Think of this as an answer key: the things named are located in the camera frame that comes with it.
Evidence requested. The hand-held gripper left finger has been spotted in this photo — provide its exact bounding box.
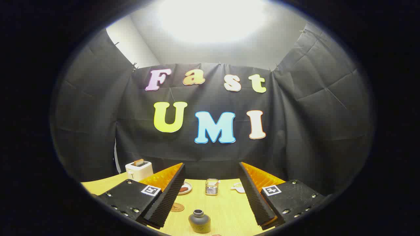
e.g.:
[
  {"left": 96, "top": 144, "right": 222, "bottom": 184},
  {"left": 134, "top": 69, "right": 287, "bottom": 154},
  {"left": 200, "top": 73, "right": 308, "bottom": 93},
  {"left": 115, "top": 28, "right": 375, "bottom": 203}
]
[{"left": 98, "top": 163, "right": 186, "bottom": 229}]

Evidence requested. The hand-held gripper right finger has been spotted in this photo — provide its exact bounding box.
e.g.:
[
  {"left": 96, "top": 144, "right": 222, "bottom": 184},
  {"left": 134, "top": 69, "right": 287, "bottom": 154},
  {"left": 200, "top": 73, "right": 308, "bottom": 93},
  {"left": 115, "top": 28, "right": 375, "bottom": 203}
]
[{"left": 238, "top": 162, "right": 327, "bottom": 230}]

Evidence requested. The silver green juice bottle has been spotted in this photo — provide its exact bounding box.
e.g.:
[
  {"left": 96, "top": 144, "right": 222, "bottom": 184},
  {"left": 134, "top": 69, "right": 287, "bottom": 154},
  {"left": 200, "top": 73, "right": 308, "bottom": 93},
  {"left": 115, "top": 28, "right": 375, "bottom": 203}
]
[{"left": 188, "top": 209, "right": 211, "bottom": 234}]

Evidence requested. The round white plate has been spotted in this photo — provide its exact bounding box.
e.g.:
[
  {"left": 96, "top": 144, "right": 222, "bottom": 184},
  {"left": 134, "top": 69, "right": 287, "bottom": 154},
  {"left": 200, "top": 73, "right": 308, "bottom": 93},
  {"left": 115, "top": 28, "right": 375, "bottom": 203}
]
[{"left": 177, "top": 181, "right": 193, "bottom": 195}]

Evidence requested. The wooden table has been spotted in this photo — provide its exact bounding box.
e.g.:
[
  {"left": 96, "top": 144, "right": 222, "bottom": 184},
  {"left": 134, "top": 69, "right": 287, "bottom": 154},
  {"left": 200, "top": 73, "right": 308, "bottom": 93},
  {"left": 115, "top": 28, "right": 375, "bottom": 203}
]
[{"left": 81, "top": 172, "right": 278, "bottom": 236}]

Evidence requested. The white toaster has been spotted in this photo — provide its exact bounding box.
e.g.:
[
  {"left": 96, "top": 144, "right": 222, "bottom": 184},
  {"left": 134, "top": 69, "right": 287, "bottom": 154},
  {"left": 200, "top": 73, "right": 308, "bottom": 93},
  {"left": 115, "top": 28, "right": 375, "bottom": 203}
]
[{"left": 125, "top": 160, "right": 154, "bottom": 182}]

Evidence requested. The metal wire rack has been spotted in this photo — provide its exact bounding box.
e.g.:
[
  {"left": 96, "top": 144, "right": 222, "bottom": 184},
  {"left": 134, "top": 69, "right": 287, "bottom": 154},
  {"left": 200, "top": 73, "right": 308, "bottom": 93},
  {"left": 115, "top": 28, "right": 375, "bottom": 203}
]
[{"left": 205, "top": 179, "right": 220, "bottom": 196}]

